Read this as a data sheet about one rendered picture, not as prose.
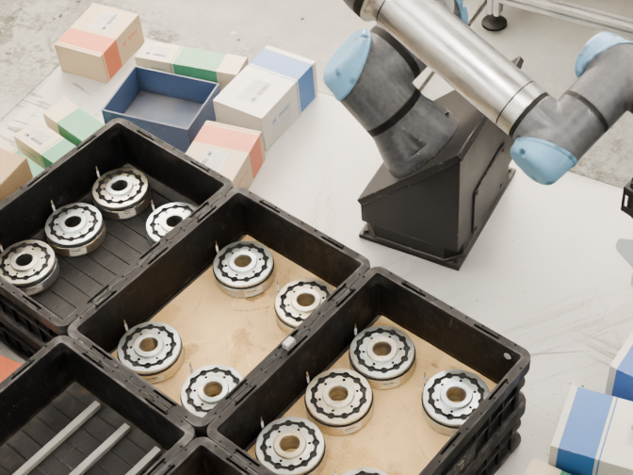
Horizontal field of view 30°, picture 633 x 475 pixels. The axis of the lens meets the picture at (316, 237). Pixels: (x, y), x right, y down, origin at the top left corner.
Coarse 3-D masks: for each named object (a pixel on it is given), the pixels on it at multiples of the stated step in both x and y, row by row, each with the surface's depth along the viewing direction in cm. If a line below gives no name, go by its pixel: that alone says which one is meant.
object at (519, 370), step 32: (352, 288) 184; (416, 288) 183; (320, 320) 180; (288, 352) 176; (512, 352) 174; (256, 384) 173; (512, 384) 171; (224, 416) 169; (480, 416) 166; (224, 448) 166; (448, 448) 163
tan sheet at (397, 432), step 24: (432, 360) 186; (456, 360) 185; (408, 384) 183; (384, 408) 180; (408, 408) 180; (360, 432) 178; (384, 432) 177; (408, 432) 177; (432, 432) 177; (336, 456) 175; (360, 456) 175; (384, 456) 174; (408, 456) 174; (432, 456) 174
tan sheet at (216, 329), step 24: (240, 240) 206; (288, 264) 202; (192, 288) 199; (216, 288) 199; (168, 312) 196; (192, 312) 196; (216, 312) 195; (240, 312) 195; (264, 312) 195; (192, 336) 192; (216, 336) 192; (240, 336) 192; (264, 336) 191; (192, 360) 189; (216, 360) 189; (240, 360) 188; (168, 384) 186
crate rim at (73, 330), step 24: (240, 192) 200; (288, 216) 195; (336, 240) 191; (144, 264) 190; (360, 264) 188; (120, 288) 187; (336, 288) 184; (96, 312) 184; (312, 312) 181; (72, 336) 181; (264, 360) 176; (144, 384) 174; (240, 384) 173; (216, 408) 170
